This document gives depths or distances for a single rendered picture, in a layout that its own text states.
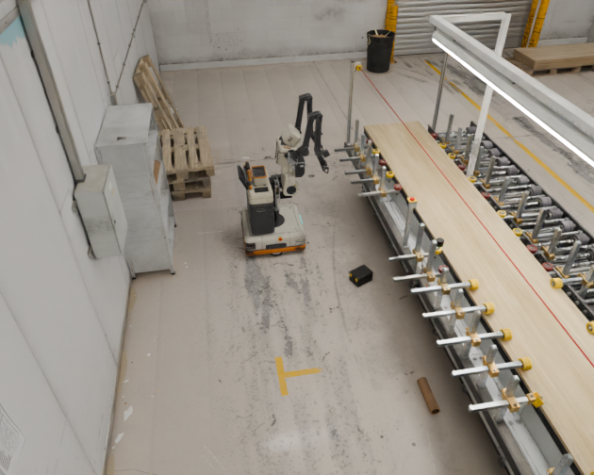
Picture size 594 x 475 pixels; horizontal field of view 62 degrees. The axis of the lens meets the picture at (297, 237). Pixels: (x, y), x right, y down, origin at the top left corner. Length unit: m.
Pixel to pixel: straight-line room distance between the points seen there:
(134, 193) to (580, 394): 3.87
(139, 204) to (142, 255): 0.64
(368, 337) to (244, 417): 1.34
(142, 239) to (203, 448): 2.14
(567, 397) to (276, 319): 2.54
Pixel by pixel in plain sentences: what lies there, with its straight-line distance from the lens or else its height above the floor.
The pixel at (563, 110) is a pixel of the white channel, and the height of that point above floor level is 2.44.
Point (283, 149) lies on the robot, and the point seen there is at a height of 1.23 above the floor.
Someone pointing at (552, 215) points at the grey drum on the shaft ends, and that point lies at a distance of 5.25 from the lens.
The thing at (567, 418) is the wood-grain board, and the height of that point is 0.90.
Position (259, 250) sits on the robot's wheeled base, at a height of 0.12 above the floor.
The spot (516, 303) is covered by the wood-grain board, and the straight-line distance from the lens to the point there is 4.04.
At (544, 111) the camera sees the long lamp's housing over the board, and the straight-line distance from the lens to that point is 3.22.
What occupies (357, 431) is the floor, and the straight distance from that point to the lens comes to 4.16.
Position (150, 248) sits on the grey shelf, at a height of 0.39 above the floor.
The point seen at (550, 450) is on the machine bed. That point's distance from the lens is 3.57.
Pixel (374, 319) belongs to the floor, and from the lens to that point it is 4.89.
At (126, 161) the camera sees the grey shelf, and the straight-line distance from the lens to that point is 4.71.
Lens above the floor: 3.56
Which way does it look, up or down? 38 degrees down
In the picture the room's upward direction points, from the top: 1 degrees counter-clockwise
